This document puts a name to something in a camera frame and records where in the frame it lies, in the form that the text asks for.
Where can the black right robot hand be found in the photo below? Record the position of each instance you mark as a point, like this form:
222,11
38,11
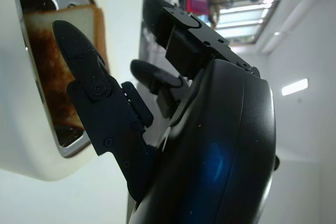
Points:
215,142

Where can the browned toast slice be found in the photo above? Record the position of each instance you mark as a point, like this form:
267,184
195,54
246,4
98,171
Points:
47,51

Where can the cream white toaster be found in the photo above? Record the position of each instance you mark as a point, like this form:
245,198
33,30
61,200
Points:
15,103

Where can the rectangular ceiling light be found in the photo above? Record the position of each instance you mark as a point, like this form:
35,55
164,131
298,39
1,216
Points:
294,86

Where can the skylight window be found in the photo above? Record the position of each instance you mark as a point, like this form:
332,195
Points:
244,16

